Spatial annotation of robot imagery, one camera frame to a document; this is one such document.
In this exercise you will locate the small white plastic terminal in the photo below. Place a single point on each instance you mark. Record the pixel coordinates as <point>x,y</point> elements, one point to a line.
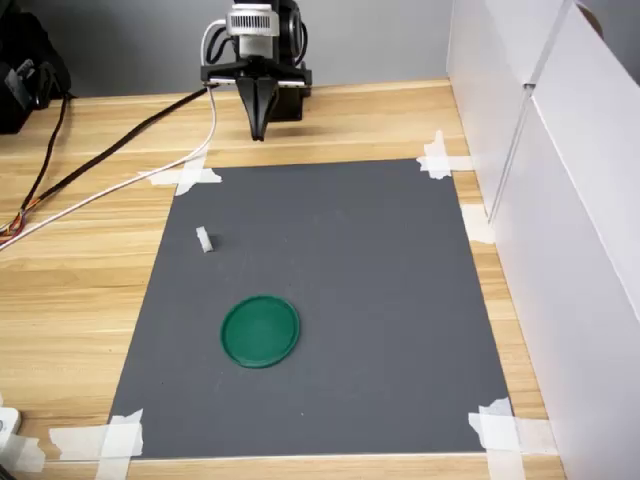
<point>204,241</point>

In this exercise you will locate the round green lid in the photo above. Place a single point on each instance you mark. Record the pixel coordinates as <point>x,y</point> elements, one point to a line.
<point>260,332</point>

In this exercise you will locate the white tape piece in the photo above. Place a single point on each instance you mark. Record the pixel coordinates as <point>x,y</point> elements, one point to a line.
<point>502,435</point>
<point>25,452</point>
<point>192,175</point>
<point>440,161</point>
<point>117,440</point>
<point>477,224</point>

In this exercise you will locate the dark grey mat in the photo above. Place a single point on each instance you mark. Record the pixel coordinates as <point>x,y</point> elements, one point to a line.
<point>325,275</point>

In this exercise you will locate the white partition panel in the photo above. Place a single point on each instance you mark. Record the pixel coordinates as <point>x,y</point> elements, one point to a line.
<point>575,250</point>
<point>480,100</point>

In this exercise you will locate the black bag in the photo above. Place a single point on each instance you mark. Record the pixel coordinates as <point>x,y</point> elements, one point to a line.
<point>25,70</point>

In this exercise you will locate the white gripper camera box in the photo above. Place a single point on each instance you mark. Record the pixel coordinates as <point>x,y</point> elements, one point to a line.
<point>252,22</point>

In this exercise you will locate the small white bracket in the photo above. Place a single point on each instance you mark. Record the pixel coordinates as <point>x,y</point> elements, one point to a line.
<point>7,427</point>

